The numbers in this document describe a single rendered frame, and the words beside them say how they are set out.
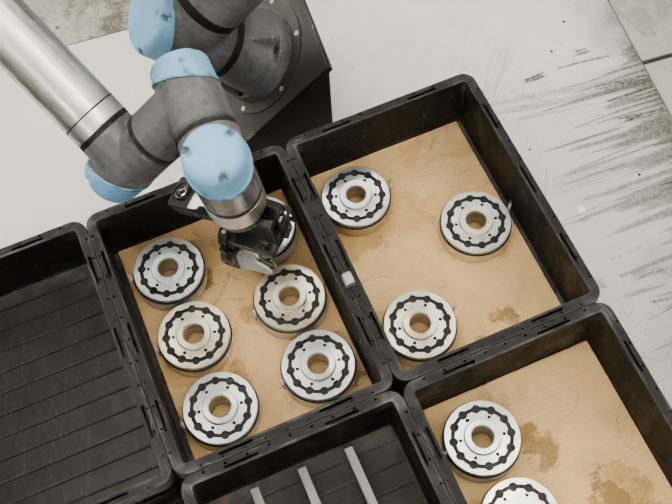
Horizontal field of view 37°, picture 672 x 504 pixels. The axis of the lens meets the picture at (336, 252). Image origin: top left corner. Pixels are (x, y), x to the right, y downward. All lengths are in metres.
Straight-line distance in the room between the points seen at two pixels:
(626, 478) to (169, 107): 0.75
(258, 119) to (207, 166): 0.51
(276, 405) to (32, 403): 0.34
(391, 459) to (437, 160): 0.47
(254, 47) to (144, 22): 0.17
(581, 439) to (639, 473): 0.08
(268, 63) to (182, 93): 0.41
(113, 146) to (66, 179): 0.52
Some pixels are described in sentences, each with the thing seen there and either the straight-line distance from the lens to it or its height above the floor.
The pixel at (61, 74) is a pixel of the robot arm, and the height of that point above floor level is 1.19.
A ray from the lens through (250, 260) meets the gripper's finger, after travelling 1.37.
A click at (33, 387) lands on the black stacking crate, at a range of 1.47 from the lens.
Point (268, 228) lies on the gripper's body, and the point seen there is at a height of 1.06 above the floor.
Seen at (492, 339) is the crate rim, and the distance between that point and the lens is 1.32.
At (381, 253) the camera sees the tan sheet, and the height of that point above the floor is 0.83.
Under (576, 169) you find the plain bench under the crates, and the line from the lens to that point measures 1.72.
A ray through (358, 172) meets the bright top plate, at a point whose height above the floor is 0.86.
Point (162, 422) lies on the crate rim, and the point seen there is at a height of 0.92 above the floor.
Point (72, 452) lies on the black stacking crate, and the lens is 1.43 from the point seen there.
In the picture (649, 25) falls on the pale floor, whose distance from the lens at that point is 2.84.
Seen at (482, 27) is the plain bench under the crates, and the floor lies 0.70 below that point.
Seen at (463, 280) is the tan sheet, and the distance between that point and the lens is 1.46.
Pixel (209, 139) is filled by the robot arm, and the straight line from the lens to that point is 1.12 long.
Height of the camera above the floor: 2.16
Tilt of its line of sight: 64 degrees down
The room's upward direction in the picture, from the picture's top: 5 degrees counter-clockwise
